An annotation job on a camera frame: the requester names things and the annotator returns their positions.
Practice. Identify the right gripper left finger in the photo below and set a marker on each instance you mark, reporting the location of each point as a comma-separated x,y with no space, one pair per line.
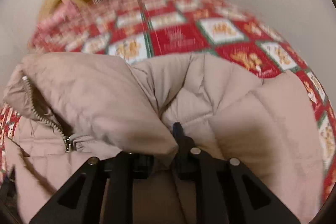
100,191

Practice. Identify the red checkered bear bedspread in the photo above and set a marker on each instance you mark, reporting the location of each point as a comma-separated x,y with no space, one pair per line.
136,30

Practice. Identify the beige quilted puffer jacket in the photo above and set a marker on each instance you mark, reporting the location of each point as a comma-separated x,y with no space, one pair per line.
74,106

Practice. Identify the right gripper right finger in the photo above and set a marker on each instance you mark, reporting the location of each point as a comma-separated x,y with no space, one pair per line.
227,191

